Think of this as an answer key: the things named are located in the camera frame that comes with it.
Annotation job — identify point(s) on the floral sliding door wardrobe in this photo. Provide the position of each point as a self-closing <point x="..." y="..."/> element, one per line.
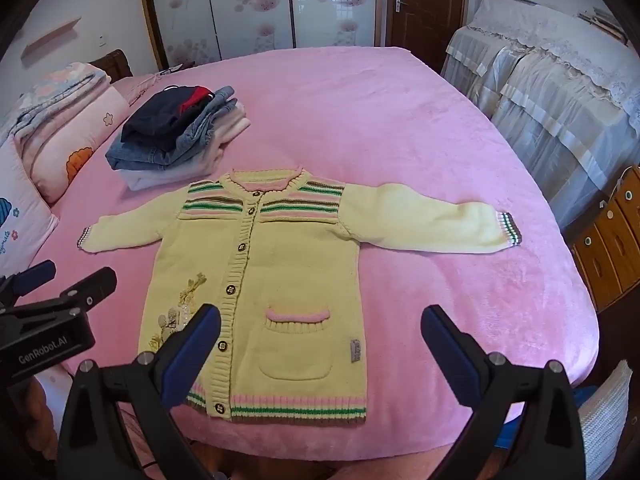
<point x="250" y="5"/>

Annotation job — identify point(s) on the folded navy garment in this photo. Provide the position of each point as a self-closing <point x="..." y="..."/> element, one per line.
<point x="160" y="115"/>

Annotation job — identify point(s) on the pink cartoon print pillow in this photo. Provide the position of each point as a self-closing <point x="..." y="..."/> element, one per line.
<point x="20" y="220"/>

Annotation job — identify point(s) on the person's left hand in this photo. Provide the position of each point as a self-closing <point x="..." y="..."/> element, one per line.
<point x="41" y="415"/>

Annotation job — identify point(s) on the wooden headboard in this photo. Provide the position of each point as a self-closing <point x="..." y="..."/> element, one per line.
<point x="112" y="65"/>

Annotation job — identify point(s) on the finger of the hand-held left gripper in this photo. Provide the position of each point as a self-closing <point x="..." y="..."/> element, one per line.
<point x="90" y="290"/>
<point x="30" y="276"/>

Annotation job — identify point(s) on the folded white garment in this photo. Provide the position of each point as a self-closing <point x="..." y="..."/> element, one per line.
<point x="227" y="135"/>

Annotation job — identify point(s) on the yellow knit cardigan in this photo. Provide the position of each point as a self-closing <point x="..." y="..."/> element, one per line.
<point x="300" y="270"/>

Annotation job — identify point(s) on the blue cloth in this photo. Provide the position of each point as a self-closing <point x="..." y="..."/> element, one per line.
<point x="582" y="396"/>

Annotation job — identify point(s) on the white lace sofa cover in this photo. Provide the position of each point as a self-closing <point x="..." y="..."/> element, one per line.
<point x="550" y="90"/>

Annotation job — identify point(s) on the white knitted cloth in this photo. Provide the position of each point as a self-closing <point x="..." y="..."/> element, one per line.
<point x="605" y="410"/>

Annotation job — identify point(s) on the brown wooden door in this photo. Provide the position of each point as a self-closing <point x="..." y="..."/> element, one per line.
<point x="430" y="5"/>

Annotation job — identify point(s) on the wooden drawer cabinet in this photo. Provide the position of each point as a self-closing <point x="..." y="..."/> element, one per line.
<point x="615" y="245"/>

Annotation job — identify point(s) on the folded blue jeans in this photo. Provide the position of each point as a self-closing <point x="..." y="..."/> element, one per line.
<point x="200" y="127"/>

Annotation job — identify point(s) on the folded pink floral quilt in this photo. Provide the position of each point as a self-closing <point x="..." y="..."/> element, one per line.
<point x="60" y="125"/>

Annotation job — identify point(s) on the wooden wall shelf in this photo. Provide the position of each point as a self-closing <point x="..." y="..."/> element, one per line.
<point x="50" y="37"/>

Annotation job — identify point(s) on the pink bed blanket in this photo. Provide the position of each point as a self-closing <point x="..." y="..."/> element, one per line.
<point x="380" y="125"/>

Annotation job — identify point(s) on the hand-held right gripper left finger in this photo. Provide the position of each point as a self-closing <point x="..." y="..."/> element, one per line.
<point x="192" y="347"/>

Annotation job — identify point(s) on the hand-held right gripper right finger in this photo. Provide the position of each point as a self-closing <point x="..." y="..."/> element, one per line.
<point x="450" y="347"/>

